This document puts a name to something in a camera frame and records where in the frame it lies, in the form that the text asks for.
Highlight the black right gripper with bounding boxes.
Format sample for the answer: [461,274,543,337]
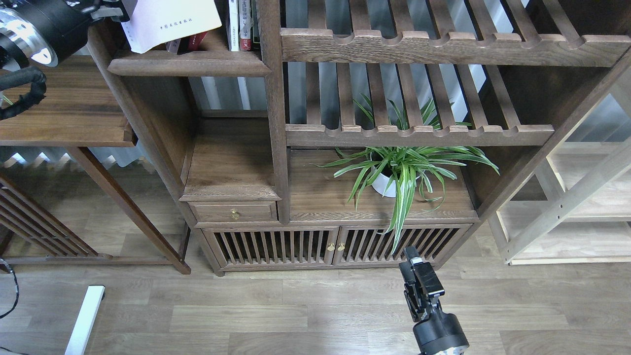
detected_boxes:
[399,246,445,322]

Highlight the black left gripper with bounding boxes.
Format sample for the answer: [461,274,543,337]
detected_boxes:
[86,0,129,23]

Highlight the pale lavender book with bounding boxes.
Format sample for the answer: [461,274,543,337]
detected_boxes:
[121,0,222,54]

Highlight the maroon book with white characters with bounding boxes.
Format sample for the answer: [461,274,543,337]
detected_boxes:
[165,38,182,54]

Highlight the red book with photos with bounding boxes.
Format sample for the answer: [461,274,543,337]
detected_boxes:
[186,31,208,51]

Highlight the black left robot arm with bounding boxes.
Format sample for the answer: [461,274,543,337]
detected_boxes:
[0,0,129,120]

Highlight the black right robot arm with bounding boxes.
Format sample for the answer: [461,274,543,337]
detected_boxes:
[399,246,469,355]

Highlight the white plant pot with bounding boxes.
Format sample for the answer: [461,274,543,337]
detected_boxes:
[370,151,419,199]

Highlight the spider plant green leaves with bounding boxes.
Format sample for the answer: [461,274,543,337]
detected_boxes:
[316,94,499,254]

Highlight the red and white upright book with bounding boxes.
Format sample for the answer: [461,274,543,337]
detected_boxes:
[238,0,253,51]

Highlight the dark upright book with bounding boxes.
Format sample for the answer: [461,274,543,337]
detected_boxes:
[250,0,261,50]

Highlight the dark wooden bookshelf cabinet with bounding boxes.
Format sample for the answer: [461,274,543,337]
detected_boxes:
[88,0,630,276]

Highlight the dark slatted wooden rack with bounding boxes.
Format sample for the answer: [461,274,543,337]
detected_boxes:
[0,175,115,264]

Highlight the white table leg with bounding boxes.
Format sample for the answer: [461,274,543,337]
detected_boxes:
[65,285,105,355]

